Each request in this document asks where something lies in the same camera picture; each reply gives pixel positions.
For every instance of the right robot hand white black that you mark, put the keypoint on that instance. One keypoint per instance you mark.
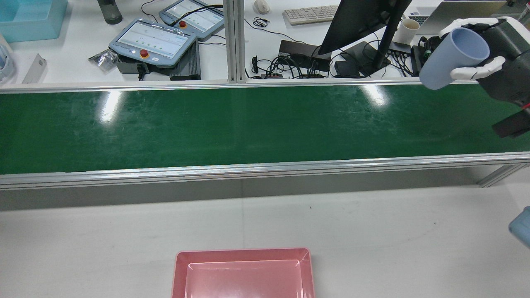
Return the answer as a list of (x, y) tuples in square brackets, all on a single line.
[(509, 62)]

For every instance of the blue plastic cup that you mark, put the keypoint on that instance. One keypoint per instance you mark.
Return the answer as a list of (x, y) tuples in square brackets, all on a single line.
[(447, 62)]

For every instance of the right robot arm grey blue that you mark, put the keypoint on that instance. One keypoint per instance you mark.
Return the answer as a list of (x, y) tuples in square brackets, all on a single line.
[(521, 229)]

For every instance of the white paper cup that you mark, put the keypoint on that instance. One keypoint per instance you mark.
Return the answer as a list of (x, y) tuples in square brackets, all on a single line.
[(405, 33)]

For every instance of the grey finned controller box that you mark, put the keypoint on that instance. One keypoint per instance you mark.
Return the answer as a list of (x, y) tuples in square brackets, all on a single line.
[(186, 66)]

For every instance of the pink plastic box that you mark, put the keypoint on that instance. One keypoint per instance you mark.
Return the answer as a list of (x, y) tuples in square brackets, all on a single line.
[(244, 277)]

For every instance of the silver laptop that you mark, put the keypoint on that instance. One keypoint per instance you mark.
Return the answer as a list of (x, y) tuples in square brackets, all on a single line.
[(455, 10)]

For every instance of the black device green button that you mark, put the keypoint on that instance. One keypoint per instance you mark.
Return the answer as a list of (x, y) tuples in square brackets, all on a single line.
[(416, 56)]

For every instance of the black desk monitor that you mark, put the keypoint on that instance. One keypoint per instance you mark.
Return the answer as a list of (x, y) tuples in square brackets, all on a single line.
[(360, 20)]

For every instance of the white keyboard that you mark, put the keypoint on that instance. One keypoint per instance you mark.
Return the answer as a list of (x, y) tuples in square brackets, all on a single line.
[(310, 14)]

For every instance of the black docking hub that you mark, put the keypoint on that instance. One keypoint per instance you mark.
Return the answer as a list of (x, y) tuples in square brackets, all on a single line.
[(298, 49)]

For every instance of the white computer mouse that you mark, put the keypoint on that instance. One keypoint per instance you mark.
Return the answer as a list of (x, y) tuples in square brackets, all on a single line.
[(261, 6)]

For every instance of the green conveyor belt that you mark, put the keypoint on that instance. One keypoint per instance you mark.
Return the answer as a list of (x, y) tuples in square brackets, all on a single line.
[(248, 124)]

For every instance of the small teach pendant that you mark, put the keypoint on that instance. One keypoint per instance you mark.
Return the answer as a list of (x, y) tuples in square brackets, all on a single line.
[(194, 16)]

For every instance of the large teach pendant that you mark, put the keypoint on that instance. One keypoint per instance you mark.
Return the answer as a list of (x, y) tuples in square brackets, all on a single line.
[(153, 39)]

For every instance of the dark grey bottle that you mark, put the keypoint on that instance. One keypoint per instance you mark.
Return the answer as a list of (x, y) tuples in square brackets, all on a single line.
[(109, 10)]

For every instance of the clear bag with black parts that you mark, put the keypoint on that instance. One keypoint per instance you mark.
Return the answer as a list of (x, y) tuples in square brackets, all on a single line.
[(103, 60)]

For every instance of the grey flat metal plate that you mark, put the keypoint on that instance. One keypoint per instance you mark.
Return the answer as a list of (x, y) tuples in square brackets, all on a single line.
[(34, 68)]

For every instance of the light blue plastic bin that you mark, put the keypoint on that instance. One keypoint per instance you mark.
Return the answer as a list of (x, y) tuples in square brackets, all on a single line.
[(29, 18)]

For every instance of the clear plastic container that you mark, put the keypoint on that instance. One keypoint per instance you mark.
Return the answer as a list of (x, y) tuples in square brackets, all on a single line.
[(6, 62)]

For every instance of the aluminium upright post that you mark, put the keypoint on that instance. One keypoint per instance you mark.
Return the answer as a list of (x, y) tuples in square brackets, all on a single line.
[(234, 41)]

